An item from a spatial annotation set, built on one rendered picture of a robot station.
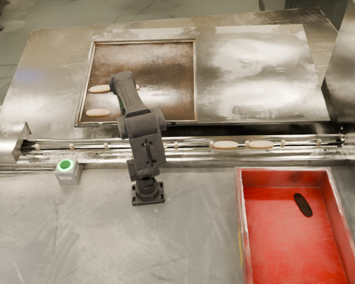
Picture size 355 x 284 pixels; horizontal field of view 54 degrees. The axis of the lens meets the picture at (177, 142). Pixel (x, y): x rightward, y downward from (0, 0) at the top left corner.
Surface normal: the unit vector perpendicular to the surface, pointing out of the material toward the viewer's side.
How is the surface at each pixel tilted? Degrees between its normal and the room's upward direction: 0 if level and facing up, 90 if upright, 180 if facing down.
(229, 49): 10
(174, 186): 0
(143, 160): 58
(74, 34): 0
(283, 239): 0
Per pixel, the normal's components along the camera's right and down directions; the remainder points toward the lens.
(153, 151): 0.22, 0.22
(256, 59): -0.04, -0.55
